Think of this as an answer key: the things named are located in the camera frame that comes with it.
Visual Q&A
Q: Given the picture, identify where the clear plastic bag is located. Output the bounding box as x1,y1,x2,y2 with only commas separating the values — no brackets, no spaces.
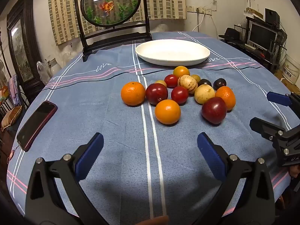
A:
36,61,51,85

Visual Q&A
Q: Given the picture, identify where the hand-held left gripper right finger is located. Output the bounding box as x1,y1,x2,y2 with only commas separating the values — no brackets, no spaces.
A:
197,132,276,225

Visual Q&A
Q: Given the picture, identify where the red smartphone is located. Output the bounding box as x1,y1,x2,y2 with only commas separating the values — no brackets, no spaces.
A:
16,100,58,152

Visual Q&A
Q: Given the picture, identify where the beige checked curtain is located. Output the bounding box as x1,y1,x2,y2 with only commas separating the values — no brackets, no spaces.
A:
48,0,187,45

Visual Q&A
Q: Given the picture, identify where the flat cardboard piece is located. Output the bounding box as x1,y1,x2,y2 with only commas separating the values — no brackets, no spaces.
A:
246,7,264,19

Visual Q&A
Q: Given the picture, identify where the phone keychain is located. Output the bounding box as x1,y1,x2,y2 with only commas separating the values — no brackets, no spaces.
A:
7,146,20,164

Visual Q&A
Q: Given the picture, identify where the person's right hand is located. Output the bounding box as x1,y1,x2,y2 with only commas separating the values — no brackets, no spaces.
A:
289,165,300,179

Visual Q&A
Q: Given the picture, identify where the dark framed painting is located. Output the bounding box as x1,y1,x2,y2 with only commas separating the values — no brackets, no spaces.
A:
7,0,45,101

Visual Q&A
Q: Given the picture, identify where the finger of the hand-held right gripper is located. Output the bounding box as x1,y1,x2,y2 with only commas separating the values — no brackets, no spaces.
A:
250,117,286,141
267,91,300,120

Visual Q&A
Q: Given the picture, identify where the large yellow round fruit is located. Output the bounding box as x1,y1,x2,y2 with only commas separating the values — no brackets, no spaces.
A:
194,84,215,105

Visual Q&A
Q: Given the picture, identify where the black hat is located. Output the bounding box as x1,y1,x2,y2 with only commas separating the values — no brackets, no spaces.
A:
218,27,245,44

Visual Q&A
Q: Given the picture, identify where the blue striped tablecloth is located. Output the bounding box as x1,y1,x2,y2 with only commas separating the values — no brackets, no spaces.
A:
7,31,290,225

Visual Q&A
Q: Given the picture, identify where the white oval plate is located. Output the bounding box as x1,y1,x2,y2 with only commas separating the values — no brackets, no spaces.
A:
135,39,211,67

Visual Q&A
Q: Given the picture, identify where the brown cushion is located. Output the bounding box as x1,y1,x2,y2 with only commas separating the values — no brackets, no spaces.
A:
1,105,23,132

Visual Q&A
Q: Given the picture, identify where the white jug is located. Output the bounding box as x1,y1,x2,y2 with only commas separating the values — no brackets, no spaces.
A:
47,58,62,78

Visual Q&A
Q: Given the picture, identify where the computer monitor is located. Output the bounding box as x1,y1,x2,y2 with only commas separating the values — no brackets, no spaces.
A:
248,23,278,50

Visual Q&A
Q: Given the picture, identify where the black computer rack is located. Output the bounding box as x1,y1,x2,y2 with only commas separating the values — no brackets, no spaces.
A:
220,16,287,73

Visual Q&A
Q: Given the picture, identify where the white bucket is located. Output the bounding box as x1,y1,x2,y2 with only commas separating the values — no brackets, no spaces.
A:
282,54,300,84

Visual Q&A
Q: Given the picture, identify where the dark red plum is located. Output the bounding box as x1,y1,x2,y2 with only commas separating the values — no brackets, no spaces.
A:
201,97,227,125
145,83,169,105

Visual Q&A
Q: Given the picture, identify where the cardboard box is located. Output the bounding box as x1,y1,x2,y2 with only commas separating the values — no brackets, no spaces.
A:
274,71,300,92

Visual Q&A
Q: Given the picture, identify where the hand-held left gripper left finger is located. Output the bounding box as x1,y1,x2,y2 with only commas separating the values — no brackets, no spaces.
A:
25,132,105,225

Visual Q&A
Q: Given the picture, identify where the red tomato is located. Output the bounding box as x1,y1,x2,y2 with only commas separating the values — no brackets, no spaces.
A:
164,74,179,88
171,86,189,105

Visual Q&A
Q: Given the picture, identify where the striped pepino melon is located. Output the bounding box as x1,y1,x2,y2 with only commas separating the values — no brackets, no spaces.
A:
178,75,198,95

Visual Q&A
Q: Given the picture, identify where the black speaker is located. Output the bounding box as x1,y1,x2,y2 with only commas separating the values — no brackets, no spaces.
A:
265,8,280,26

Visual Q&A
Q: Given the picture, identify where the orange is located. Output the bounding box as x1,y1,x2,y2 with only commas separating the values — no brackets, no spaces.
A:
173,66,190,78
121,82,146,106
155,99,182,125
215,86,236,111

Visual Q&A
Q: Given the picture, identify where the goldfish screen on black stand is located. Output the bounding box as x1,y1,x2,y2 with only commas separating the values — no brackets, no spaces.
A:
73,0,153,62

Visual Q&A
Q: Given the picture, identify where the white cable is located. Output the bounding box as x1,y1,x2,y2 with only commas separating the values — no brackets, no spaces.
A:
193,13,205,32

